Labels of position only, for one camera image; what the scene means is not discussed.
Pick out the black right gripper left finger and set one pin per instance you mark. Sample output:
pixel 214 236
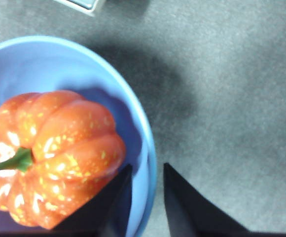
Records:
pixel 103 209

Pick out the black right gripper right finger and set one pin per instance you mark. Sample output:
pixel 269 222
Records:
pixel 189 214

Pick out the orange pumpkin with green stem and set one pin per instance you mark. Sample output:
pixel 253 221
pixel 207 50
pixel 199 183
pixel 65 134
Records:
pixel 71 128

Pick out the blue ribbed bowl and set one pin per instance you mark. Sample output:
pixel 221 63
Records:
pixel 59 69

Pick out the white Toshiba toaster oven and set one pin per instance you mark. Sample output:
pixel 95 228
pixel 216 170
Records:
pixel 93 7

